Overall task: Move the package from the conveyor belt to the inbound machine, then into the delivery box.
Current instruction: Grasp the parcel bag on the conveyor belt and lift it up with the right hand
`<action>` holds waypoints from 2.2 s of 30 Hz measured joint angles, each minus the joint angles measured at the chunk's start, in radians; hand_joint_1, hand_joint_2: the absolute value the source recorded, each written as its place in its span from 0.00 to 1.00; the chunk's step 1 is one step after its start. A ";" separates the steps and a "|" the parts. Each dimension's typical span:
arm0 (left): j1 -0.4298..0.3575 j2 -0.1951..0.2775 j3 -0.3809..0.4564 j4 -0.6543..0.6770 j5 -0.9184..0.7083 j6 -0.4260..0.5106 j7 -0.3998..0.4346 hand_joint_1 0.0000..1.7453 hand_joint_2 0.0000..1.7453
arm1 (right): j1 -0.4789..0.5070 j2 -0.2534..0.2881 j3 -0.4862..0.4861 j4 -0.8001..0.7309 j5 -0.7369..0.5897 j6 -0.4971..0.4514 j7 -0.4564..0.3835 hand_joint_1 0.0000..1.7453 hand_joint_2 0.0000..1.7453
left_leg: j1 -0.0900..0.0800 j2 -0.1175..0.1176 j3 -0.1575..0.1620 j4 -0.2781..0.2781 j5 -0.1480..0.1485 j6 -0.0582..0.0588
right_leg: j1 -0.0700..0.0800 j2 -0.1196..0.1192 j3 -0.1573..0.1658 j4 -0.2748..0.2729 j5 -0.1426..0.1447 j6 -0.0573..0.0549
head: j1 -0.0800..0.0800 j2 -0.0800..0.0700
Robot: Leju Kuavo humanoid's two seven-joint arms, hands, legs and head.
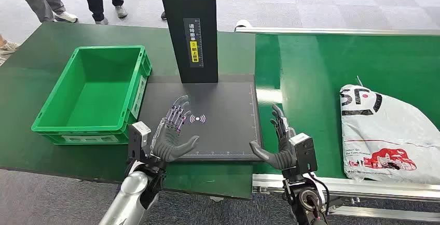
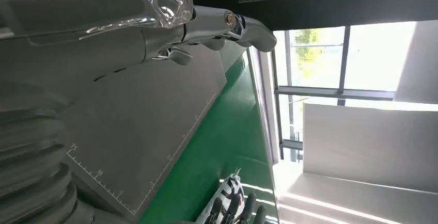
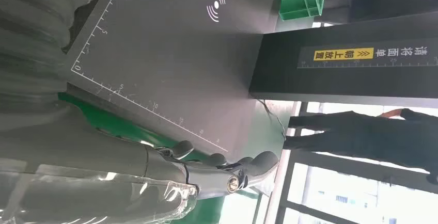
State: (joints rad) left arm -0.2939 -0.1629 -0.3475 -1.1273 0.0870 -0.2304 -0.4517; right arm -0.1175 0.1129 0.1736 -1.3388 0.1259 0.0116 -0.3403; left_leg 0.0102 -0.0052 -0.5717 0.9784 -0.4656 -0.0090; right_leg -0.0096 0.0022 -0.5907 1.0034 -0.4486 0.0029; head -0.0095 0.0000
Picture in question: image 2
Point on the black inbound machine column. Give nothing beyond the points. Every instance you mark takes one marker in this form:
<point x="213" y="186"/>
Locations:
<point x="342" y="14"/>

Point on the dark window frame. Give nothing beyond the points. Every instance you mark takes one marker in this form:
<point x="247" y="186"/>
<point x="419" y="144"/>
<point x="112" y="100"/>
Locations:
<point x="338" y="92"/>

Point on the grey plastic mailer bag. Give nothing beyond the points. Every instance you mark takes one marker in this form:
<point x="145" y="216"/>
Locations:
<point x="232" y="185"/>

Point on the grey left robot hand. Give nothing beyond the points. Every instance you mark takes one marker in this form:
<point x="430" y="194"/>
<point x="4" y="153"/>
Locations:
<point x="85" y="44"/>

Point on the green conveyor belt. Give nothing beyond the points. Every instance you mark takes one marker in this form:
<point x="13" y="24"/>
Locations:
<point x="212" y="140"/>

